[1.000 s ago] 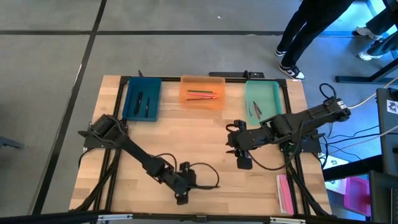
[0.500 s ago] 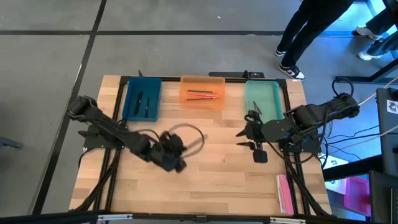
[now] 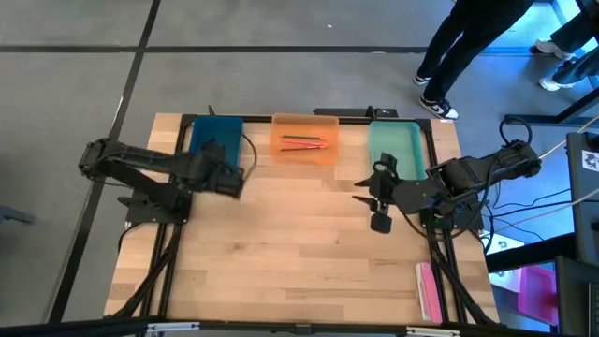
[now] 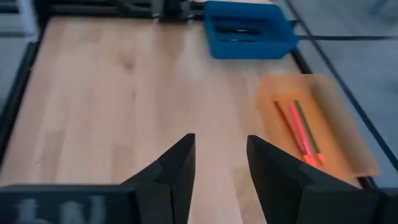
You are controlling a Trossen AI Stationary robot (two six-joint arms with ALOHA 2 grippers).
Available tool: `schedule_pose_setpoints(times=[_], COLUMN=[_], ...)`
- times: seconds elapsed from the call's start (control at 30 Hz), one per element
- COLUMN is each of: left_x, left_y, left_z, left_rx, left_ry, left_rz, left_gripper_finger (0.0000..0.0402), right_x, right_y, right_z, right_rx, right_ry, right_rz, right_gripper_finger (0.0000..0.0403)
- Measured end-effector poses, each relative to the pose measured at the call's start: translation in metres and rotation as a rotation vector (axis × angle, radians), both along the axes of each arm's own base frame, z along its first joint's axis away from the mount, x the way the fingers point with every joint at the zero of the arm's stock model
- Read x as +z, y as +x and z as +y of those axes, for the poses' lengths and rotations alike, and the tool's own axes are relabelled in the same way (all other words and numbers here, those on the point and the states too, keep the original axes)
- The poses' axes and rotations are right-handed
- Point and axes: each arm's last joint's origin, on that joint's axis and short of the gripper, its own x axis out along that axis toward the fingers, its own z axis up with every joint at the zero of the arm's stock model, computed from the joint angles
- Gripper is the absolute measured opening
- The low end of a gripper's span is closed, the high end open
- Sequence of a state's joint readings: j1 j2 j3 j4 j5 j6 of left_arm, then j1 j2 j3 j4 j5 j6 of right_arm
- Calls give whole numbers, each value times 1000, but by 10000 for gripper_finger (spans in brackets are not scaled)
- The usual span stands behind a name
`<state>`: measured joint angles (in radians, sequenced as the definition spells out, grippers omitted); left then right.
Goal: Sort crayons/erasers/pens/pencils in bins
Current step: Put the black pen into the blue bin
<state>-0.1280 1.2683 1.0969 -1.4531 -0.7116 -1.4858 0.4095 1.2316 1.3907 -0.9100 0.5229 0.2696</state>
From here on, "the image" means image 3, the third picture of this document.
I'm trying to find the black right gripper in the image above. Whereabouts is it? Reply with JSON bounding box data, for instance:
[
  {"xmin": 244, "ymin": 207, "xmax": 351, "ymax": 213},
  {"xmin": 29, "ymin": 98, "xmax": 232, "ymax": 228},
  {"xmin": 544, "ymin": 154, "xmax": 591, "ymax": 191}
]
[{"xmin": 351, "ymin": 168, "xmax": 402, "ymax": 215}]

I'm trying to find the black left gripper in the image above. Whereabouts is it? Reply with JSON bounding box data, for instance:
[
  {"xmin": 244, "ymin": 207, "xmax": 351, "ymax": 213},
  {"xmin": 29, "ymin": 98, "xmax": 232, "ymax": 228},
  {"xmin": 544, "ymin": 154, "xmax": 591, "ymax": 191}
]
[{"xmin": 189, "ymin": 147, "xmax": 246, "ymax": 200}]

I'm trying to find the blue plastic bin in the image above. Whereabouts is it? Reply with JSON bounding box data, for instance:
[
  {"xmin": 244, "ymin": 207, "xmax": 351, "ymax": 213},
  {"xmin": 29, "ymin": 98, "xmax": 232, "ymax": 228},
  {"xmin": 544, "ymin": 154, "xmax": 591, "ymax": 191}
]
[{"xmin": 189, "ymin": 114, "xmax": 245, "ymax": 169}]

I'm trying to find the teal plastic bin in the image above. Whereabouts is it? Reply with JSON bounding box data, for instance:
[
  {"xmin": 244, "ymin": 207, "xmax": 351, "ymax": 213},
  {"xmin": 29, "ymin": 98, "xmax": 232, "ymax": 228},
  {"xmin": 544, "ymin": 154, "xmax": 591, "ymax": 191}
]
[{"xmin": 368, "ymin": 120, "xmax": 428, "ymax": 182}]

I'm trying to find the orange translucent plastic bin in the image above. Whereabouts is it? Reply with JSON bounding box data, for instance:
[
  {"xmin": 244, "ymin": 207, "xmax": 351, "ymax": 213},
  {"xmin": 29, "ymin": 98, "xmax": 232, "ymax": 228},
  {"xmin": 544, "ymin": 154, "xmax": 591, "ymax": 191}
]
[{"xmin": 270, "ymin": 112, "xmax": 341, "ymax": 168}]

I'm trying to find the black power strip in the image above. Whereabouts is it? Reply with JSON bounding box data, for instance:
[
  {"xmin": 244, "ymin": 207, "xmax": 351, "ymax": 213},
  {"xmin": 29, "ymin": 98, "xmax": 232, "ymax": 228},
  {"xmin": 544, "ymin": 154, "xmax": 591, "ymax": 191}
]
[{"xmin": 314, "ymin": 106, "xmax": 400, "ymax": 119}]

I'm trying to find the pink flat box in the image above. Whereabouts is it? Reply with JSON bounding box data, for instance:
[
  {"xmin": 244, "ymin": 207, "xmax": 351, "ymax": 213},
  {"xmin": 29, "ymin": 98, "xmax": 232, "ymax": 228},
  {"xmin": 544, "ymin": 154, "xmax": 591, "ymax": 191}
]
[{"xmin": 415, "ymin": 261, "xmax": 444, "ymax": 325}]

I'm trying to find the black table base beam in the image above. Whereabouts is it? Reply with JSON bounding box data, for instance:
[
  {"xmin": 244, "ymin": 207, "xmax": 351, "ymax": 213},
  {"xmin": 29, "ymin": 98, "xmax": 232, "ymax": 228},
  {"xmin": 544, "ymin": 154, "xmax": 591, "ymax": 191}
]
[{"xmin": 504, "ymin": 86, "xmax": 599, "ymax": 126}]

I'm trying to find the pink storage bin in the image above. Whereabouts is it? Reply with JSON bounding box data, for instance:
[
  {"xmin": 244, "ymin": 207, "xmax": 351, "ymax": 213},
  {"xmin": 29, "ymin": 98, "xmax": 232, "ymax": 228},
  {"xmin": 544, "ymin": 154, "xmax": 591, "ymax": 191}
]
[{"xmin": 517, "ymin": 264, "xmax": 559, "ymax": 325}]

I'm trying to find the black equipment cart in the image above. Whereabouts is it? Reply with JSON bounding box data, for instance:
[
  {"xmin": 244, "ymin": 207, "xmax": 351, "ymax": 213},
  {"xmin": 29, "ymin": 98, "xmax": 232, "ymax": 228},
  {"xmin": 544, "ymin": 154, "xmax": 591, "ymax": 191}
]
[{"xmin": 564, "ymin": 130, "xmax": 599, "ymax": 266}]

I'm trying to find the black crossbar with silver brackets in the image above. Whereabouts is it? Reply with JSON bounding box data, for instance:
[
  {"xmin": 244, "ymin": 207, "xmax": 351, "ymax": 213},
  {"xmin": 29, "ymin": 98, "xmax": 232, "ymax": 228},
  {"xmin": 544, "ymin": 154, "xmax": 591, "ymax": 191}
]
[{"xmin": 0, "ymin": 316, "xmax": 599, "ymax": 337}]

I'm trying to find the black equipment case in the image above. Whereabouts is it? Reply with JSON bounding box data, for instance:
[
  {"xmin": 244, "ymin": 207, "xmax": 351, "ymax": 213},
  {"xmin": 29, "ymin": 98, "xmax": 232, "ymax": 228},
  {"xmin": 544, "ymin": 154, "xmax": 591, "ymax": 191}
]
[{"xmin": 554, "ymin": 255, "xmax": 599, "ymax": 337}]

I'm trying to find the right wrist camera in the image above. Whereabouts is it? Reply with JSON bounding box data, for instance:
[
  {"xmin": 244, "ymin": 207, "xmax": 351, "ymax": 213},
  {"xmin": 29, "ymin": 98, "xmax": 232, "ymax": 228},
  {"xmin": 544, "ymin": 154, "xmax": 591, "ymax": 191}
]
[{"xmin": 371, "ymin": 211, "xmax": 393, "ymax": 235}]

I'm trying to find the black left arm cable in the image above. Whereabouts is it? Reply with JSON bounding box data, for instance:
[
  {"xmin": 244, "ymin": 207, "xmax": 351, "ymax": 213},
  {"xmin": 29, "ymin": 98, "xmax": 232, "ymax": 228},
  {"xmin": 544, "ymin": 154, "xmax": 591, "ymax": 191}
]
[{"xmin": 241, "ymin": 134, "xmax": 258, "ymax": 182}]

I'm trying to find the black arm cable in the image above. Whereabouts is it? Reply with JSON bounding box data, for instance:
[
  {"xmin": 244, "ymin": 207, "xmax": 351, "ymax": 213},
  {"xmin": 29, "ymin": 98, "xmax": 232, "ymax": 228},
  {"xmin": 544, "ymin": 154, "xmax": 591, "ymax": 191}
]
[
  {"xmin": 497, "ymin": 115, "xmax": 534, "ymax": 147},
  {"xmin": 241, "ymin": 134, "xmax": 258, "ymax": 182}
]

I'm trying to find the black aluminium table frame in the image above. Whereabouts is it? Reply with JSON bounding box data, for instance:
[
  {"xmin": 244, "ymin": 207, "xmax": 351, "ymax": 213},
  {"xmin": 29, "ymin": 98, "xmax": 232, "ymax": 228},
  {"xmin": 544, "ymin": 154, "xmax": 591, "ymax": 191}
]
[{"xmin": 114, "ymin": 113, "xmax": 500, "ymax": 329}]

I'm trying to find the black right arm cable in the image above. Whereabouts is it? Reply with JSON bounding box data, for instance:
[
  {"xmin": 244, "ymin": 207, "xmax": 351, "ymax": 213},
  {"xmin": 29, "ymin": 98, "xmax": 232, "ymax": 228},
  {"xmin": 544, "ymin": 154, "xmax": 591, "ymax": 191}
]
[{"xmin": 497, "ymin": 115, "xmax": 534, "ymax": 147}]

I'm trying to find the gray floor bracket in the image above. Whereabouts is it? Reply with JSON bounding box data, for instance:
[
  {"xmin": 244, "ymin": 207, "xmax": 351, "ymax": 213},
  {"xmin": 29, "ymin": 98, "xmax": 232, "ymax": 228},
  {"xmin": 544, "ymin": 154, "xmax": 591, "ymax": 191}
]
[{"xmin": 0, "ymin": 204, "xmax": 37, "ymax": 227}]

